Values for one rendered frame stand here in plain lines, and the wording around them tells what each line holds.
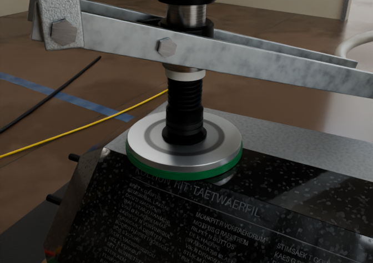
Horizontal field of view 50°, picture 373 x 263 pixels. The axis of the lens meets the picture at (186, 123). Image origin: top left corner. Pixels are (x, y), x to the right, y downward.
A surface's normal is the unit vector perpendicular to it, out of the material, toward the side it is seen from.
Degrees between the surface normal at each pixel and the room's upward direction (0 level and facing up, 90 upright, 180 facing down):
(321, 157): 0
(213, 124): 0
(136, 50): 90
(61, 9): 90
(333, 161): 0
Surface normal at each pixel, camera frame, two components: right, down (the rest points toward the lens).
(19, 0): 0.84, 0.26
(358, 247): -0.33, -0.35
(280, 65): 0.37, 0.44
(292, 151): 0.02, -0.88
